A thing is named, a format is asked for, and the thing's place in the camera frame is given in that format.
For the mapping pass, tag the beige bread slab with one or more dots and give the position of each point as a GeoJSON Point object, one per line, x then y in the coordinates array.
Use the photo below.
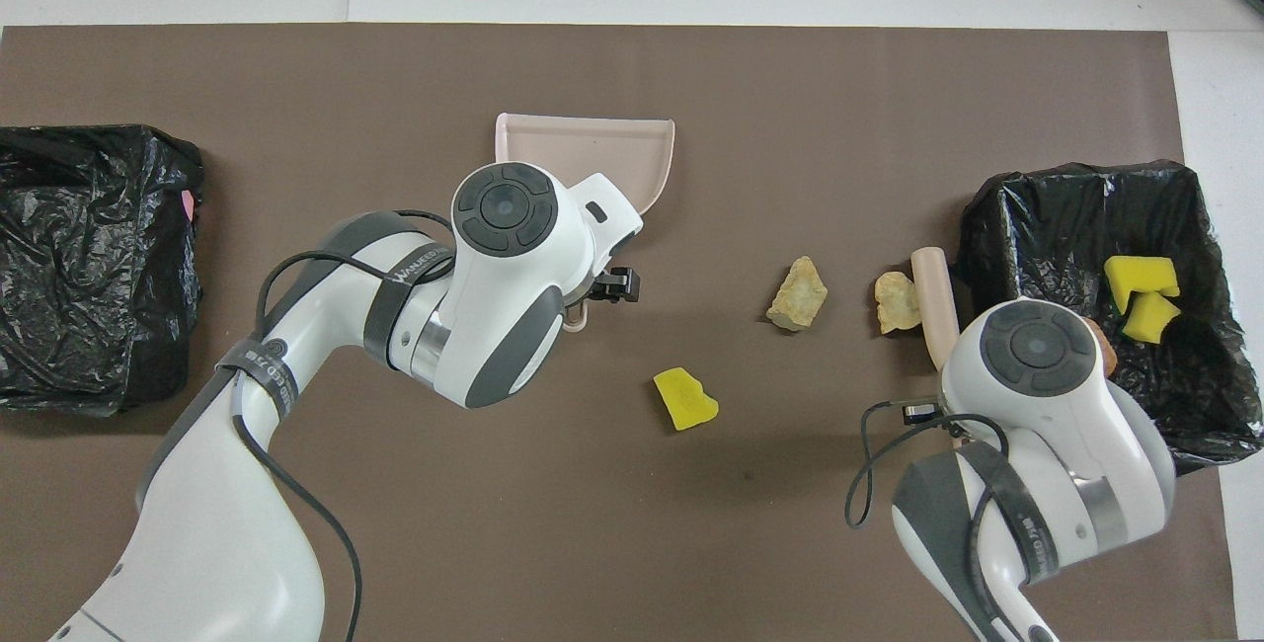
{"type": "Point", "coordinates": [798, 293]}

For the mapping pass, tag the yellow sponge chunk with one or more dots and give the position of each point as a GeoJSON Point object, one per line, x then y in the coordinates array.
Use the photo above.
{"type": "Point", "coordinates": [684, 400]}

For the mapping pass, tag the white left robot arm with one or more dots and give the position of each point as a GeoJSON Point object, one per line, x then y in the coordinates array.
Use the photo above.
{"type": "Point", "coordinates": [197, 543]}

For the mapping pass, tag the black bag wrapped bin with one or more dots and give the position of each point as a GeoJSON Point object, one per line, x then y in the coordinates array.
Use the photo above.
{"type": "Point", "coordinates": [99, 207]}

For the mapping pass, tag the brown fried croquette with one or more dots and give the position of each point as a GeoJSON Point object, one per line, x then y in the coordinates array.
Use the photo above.
{"type": "Point", "coordinates": [1108, 351]}

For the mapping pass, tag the brown table mat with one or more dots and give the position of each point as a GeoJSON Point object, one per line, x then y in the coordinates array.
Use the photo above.
{"type": "Point", "coordinates": [592, 543]}

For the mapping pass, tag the small yellow sponge wedge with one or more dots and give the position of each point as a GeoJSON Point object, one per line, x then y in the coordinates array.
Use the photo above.
{"type": "Point", "coordinates": [1148, 321]}

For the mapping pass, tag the beige plastic dustpan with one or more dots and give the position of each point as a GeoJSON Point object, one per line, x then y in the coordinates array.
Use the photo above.
{"type": "Point", "coordinates": [592, 153]}

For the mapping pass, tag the beige brush with black bristles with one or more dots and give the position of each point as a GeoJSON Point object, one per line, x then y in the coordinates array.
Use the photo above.
{"type": "Point", "coordinates": [933, 306]}

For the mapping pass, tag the large notched yellow sponge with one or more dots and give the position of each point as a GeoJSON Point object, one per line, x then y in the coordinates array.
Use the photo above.
{"type": "Point", "coordinates": [1136, 275]}

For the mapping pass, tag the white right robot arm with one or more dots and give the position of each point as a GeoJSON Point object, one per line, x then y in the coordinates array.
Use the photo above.
{"type": "Point", "coordinates": [1037, 405]}

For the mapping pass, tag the rounded beige bread piece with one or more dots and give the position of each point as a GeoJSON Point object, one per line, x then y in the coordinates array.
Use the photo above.
{"type": "Point", "coordinates": [897, 304]}

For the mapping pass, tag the open bin with black bag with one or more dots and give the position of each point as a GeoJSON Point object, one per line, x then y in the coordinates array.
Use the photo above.
{"type": "Point", "coordinates": [1066, 227]}

